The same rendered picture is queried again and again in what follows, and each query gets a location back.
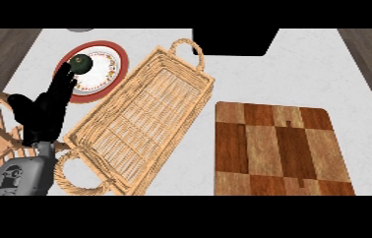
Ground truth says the dark green round vegetable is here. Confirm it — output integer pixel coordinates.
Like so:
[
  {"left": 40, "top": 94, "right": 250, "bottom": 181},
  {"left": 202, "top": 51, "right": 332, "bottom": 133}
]
[{"left": 68, "top": 53, "right": 95, "bottom": 75}]

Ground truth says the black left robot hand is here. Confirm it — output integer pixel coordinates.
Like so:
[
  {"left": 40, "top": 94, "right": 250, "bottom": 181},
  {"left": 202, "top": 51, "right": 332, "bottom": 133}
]
[{"left": 6, "top": 62, "right": 78, "bottom": 148}]

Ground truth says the white plate with red rim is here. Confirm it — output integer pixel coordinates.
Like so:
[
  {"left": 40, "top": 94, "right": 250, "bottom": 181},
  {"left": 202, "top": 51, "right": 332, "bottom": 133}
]
[{"left": 52, "top": 39, "right": 132, "bottom": 104}]

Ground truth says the long wicker basket with handles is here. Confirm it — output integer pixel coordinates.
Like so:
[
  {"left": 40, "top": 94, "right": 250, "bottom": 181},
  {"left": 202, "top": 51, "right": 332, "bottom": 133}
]
[{"left": 52, "top": 37, "right": 217, "bottom": 197}]

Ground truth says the black appliance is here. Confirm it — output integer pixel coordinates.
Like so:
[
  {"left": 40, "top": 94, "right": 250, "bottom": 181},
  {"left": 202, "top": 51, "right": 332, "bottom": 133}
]
[{"left": 191, "top": 29, "right": 282, "bottom": 57}]

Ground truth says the checkered wooden cutting board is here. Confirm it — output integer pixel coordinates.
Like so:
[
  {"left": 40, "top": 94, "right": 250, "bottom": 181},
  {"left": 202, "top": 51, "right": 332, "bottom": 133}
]
[{"left": 214, "top": 100, "right": 357, "bottom": 197}]

